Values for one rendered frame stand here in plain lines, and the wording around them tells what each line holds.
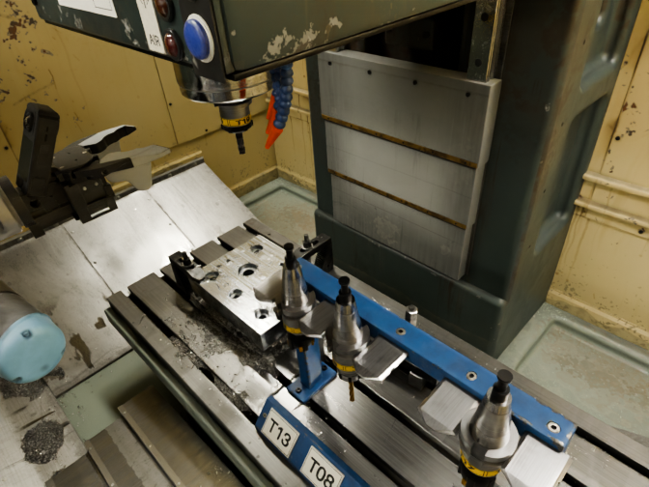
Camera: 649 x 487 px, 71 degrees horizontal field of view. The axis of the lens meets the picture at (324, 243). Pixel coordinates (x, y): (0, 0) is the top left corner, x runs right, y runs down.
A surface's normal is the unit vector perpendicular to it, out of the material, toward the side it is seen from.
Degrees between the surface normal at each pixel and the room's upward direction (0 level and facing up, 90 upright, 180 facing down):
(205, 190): 24
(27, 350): 90
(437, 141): 89
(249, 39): 90
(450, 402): 0
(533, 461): 0
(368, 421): 0
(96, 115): 90
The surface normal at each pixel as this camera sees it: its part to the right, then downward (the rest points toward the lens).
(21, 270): 0.23, -0.57
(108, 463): -0.15, -0.84
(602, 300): -0.70, 0.47
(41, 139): 0.69, 0.44
